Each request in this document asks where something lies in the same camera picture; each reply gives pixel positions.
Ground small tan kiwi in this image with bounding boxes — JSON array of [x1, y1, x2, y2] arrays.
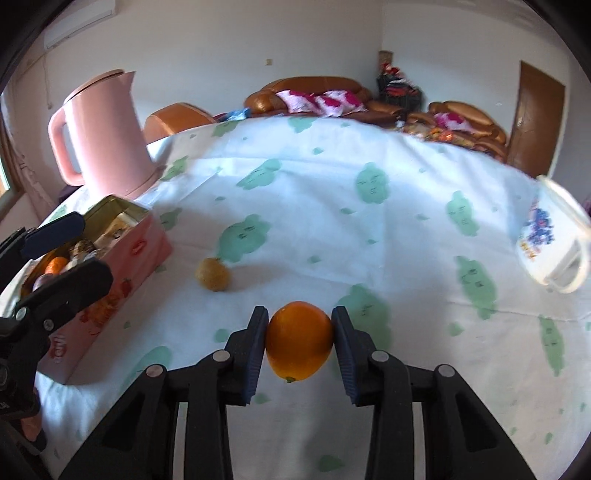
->
[[195, 257, 232, 292]]

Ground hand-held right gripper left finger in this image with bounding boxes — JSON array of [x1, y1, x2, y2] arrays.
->
[[60, 305, 270, 480]]

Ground brown wooden door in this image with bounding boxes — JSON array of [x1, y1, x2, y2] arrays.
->
[[507, 60, 566, 178]]

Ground coffee table with snacks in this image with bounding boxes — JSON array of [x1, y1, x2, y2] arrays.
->
[[402, 121, 478, 147]]

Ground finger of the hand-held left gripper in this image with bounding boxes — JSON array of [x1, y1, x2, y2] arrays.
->
[[0, 211, 86, 274], [16, 260, 114, 334]]

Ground white air conditioner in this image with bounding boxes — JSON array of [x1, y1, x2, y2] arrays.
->
[[44, 0, 116, 49]]

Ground wooden window frame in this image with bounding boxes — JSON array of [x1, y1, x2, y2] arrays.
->
[[0, 90, 26, 217]]

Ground brown leather armchair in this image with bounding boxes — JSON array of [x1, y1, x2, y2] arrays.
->
[[406, 100, 508, 162]]

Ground metal tray with paper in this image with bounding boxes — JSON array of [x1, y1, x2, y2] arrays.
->
[[21, 194, 174, 385]]

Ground printed paper leaflet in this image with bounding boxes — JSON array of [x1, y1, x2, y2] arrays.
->
[[95, 210, 141, 252]]

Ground brown leather seat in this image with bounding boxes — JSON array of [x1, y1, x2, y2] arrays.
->
[[144, 102, 215, 144]]

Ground brown leather sofa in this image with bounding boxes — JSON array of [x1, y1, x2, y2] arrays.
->
[[244, 76, 402, 127]]

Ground cut dark brown fruit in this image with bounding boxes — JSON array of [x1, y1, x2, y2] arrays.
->
[[68, 239, 100, 268]]

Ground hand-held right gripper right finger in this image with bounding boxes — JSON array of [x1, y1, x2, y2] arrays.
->
[[331, 305, 536, 480]]

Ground pink floral cushion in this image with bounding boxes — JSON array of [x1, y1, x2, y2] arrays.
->
[[276, 89, 324, 114], [434, 113, 467, 132], [316, 90, 368, 116]]

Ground white mug with purple print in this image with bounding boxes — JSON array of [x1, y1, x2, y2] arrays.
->
[[515, 175, 591, 294]]

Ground pink electric kettle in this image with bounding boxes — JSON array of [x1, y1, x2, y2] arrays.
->
[[48, 69, 158, 200]]

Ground person's left hand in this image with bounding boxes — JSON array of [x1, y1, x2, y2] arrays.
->
[[21, 411, 45, 443]]

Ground black chairs with red clothes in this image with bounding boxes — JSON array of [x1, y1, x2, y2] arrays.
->
[[376, 65, 426, 109]]

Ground white cloud-print tablecloth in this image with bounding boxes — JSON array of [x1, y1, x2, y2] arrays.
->
[[0, 115, 591, 480]]

